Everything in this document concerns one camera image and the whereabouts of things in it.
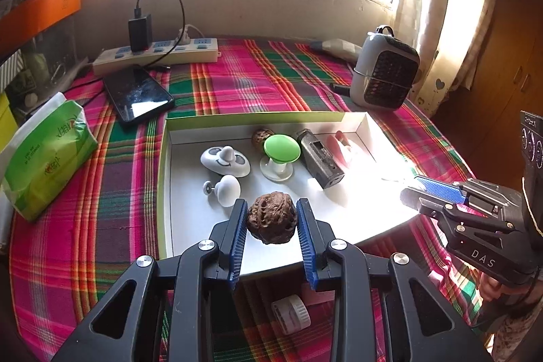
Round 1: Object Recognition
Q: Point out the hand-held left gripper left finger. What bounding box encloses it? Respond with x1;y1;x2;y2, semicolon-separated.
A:
51;198;249;362

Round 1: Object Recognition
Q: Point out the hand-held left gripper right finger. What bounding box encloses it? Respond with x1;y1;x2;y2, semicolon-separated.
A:
296;198;493;362

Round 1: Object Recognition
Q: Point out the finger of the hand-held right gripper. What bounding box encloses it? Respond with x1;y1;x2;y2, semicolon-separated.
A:
401;188;446;218
413;175;524;218

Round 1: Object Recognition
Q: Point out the large brown walnut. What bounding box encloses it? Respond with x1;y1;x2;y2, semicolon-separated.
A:
247;191;298;246

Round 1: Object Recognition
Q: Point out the white box lid green rim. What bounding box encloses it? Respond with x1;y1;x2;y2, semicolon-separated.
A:
157;111;425;282

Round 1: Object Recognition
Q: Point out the grey device with clear cap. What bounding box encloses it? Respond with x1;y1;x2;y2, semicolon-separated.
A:
296;129;345;190

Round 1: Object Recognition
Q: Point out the white smiley face toy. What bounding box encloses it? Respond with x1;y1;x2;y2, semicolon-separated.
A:
200;145;252;178

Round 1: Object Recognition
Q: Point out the person's right hand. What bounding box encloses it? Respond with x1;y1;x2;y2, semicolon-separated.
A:
481;273;539;316

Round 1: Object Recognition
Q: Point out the pink flat item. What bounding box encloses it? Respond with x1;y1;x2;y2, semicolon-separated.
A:
301;286;336;305

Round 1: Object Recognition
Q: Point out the white round knob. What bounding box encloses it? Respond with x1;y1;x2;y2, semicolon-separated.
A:
203;175;242;207

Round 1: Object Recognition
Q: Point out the white tape roll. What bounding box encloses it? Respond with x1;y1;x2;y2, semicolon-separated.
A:
271;295;311;336

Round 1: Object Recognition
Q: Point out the red translucent item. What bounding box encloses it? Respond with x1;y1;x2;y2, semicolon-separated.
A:
326;131;361;172

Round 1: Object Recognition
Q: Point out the green mushroom shaped knob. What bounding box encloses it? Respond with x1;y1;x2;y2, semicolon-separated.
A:
260;134;301;181

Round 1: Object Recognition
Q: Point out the small brown walnut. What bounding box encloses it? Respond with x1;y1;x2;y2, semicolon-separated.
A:
252;128;276;151

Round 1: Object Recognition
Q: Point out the brown wooden wardrobe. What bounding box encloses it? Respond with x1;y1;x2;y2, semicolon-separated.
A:
433;0;543;185

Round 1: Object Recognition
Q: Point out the small white fan heater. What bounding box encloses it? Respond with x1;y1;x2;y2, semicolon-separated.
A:
350;25;420;109

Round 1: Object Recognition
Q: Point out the plaid tablecloth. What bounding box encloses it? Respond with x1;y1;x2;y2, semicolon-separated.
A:
8;35;488;362

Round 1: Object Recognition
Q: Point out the white hair trimmer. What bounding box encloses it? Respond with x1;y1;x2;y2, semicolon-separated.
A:
310;39;363;61

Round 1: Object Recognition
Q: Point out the cream patterned curtain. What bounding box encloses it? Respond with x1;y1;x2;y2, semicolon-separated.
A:
394;0;501;117

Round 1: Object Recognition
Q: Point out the black smartphone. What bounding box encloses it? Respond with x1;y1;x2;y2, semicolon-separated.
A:
103;65;175;129

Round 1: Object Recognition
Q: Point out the white power strip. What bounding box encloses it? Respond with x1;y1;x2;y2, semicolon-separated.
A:
92;37;221;76

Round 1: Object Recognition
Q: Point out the green tissue pack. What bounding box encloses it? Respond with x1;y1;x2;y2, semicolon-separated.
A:
0;93;99;223

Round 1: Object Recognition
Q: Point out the white plug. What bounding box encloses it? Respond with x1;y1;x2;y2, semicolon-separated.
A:
176;25;204;44

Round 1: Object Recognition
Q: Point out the black charger adapter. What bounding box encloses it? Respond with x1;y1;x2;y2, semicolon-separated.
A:
128;8;153;52

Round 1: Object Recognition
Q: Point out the orange box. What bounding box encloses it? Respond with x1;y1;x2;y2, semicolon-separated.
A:
0;0;82;53

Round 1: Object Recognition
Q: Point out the thin black cable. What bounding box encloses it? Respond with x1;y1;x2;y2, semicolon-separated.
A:
63;78;107;108

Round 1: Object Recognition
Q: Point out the black charger cable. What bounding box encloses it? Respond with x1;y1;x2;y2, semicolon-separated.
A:
135;0;186;70

